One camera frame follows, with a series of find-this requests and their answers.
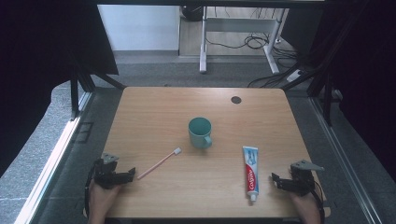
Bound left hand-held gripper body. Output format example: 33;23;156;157
92;151;126;190

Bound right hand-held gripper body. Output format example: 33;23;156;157
288;159;325;198

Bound toothpaste tube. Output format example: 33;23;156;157
242;146;261;203

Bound pink toothbrush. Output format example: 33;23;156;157
136;147;183;181

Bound teal cup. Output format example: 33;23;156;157
187;117;214;149

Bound person's right hand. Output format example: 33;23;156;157
289;189;321;218

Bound white power strip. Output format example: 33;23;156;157
286;69;304;83

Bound black curtain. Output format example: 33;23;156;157
306;0;396;183
0;0;120;179

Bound black bin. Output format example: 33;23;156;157
180;5;205;22

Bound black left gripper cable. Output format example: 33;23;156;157
83;163;97;216

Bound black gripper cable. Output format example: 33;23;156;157
83;163;97;216
311;178;327;224

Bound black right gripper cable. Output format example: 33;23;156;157
311;178;327;224

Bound aluminium rail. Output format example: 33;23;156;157
13;91;95;224
308;96;376;224

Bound black metal frame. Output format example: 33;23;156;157
69;60;128;121
280;6;344;127

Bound black floor cables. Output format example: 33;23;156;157
205;32;309;90

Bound white desk frame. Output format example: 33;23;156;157
198;6;287;75

